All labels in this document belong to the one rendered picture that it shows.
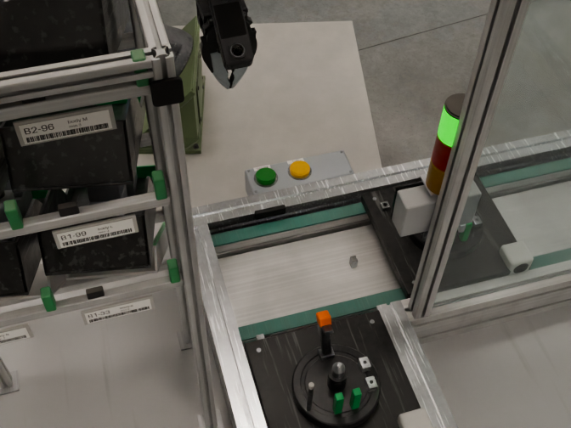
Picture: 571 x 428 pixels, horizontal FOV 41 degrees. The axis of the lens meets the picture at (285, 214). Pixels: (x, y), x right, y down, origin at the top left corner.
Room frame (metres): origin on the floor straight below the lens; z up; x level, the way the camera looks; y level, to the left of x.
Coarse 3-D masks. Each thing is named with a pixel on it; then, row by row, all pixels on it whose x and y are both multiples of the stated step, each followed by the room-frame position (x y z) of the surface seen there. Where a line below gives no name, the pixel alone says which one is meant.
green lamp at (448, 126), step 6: (444, 114) 0.74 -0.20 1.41; (444, 120) 0.73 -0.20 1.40; (450, 120) 0.72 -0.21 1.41; (456, 120) 0.72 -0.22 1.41; (444, 126) 0.73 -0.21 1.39; (450, 126) 0.72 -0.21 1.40; (456, 126) 0.72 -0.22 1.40; (438, 132) 0.74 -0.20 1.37; (444, 132) 0.73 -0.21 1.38; (450, 132) 0.72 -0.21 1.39; (444, 138) 0.73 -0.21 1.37; (450, 138) 0.72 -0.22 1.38; (450, 144) 0.72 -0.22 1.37
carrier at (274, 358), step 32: (352, 320) 0.68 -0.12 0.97; (256, 352) 0.61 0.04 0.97; (288, 352) 0.61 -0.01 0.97; (320, 352) 0.60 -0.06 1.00; (352, 352) 0.61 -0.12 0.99; (384, 352) 0.62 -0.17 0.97; (256, 384) 0.56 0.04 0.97; (288, 384) 0.56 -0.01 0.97; (320, 384) 0.55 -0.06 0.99; (352, 384) 0.55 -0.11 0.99; (384, 384) 0.56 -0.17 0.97; (288, 416) 0.50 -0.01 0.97; (320, 416) 0.50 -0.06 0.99; (352, 416) 0.50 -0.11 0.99; (384, 416) 0.51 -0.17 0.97; (416, 416) 0.50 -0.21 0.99
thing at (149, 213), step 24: (144, 168) 0.80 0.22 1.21; (48, 192) 0.64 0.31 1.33; (72, 192) 0.74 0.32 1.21; (144, 192) 0.64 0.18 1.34; (120, 216) 0.58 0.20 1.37; (144, 216) 0.58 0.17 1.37; (48, 240) 0.55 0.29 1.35; (120, 240) 0.56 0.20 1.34; (144, 240) 0.56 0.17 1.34; (48, 264) 0.54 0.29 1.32; (72, 264) 0.54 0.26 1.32; (96, 264) 0.54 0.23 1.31; (120, 264) 0.54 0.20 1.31; (144, 264) 0.55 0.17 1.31
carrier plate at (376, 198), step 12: (372, 192) 0.97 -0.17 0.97; (384, 192) 0.97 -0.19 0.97; (372, 204) 0.94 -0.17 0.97; (372, 216) 0.91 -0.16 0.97; (384, 216) 0.91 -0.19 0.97; (384, 228) 0.88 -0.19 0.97; (384, 240) 0.85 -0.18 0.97; (396, 240) 0.85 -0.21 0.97; (408, 240) 0.85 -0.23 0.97; (396, 252) 0.83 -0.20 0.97; (408, 252) 0.83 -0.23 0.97; (420, 252) 0.83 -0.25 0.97; (396, 264) 0.80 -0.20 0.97; (408, 264) 0.80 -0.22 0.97; (396, 276) 0.78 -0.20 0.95; (408, 276) 0.77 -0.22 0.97; (408, 288) 0.75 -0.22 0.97
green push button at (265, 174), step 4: (264, 168) 1.02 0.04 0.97; (268, 168) 1.02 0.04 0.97; (260, 172) 1.01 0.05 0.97; (264, 172) 1.01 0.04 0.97; (268, 172) 1.01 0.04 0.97; (272, 172) 1.01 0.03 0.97; (256, 176) 1.00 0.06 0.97; (260, 176) 1.00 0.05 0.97; (264, 176) 1.00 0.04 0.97; (268, 176) 1.00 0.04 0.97; (272, 176) 1.00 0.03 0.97; (260, 180) 0.99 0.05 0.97; (264, 180) 0.99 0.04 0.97; (268, 180) 0.99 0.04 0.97; (272, 180) 0.99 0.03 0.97; (264, 184) 0.99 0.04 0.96; (268, 184) 0.99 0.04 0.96
